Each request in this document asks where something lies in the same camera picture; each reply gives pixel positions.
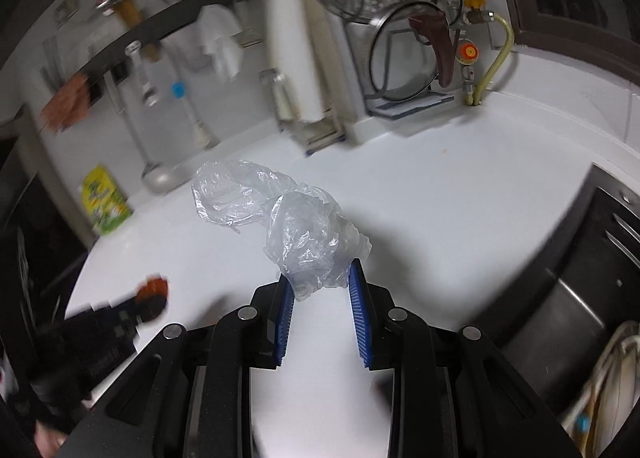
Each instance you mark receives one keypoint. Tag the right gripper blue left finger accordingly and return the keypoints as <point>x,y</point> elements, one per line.
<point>187,393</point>

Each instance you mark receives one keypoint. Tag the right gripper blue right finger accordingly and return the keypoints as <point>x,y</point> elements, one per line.
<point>453,392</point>

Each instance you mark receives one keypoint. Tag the clear plastic bag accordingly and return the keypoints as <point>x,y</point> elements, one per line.
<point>308,236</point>

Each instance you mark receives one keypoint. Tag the orange peel scrap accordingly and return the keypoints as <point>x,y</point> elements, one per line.
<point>154,288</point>

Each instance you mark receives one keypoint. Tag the black kitchen sink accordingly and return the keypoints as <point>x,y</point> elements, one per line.
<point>555,317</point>

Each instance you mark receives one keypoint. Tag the person's hand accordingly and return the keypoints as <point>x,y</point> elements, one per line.
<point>48,440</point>

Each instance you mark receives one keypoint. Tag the yellow seasoning pouch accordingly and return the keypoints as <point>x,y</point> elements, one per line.
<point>106,205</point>

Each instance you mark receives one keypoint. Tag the steel spatula turner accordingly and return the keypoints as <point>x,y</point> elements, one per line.
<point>157,178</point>

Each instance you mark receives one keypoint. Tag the orange dish cloth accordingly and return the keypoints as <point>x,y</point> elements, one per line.
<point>69,105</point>

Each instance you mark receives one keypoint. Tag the white brush blue collar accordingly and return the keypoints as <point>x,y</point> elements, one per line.
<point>203,139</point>

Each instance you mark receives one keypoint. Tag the small steel ladle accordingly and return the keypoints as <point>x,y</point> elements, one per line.
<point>149,92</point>

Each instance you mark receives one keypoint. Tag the steel cutting board stand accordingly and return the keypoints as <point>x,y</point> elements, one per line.
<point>305,117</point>

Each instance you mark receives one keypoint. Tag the black lid rack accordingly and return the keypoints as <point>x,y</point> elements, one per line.
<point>426,101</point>

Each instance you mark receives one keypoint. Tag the steel pot lid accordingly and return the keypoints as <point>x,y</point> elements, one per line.
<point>408,48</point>

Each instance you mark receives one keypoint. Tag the gas valve orange knob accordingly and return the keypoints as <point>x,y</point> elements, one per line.
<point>467,38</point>

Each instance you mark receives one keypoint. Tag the white cutting board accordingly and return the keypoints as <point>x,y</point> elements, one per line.
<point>301,45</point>

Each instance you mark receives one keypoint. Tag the white hanging cloth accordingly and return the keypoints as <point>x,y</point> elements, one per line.
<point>218,27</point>

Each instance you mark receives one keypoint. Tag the wooden handle brush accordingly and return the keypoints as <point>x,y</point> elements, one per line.
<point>128,12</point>

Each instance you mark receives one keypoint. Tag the black wall utensil rack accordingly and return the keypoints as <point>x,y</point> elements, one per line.
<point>150,31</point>

